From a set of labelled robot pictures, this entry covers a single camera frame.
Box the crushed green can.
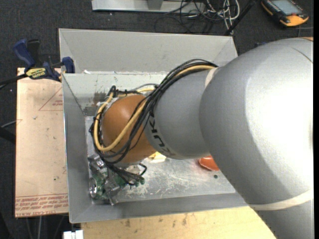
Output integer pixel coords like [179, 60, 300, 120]
[88, 172, 121, 206]

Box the pale yellow thing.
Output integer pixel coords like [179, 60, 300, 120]
[148, 151, 166, 163]

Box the brown cardboard board red print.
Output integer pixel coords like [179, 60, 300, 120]
[14, 67, 69, 219]

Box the red-orange round thing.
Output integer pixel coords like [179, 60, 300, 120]
[198, 155, 220, 172]

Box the grey metal bin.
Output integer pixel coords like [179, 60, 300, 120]
[58, 28, 248, 224]

